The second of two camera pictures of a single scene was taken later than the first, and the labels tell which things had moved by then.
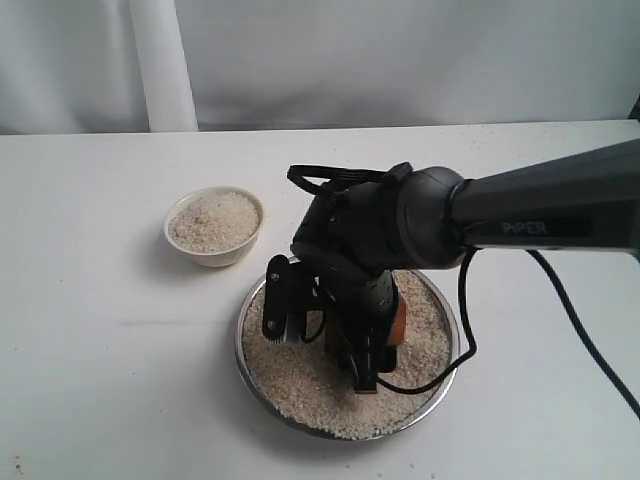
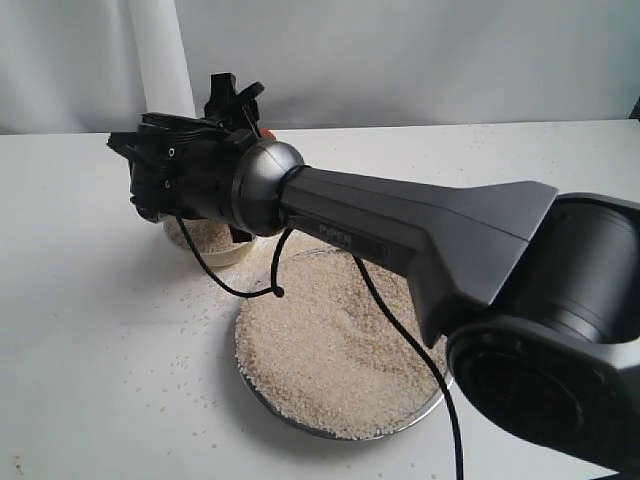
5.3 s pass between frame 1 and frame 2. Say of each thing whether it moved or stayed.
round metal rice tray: stayed
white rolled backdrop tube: stayed
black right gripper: moved
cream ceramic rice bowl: stayed
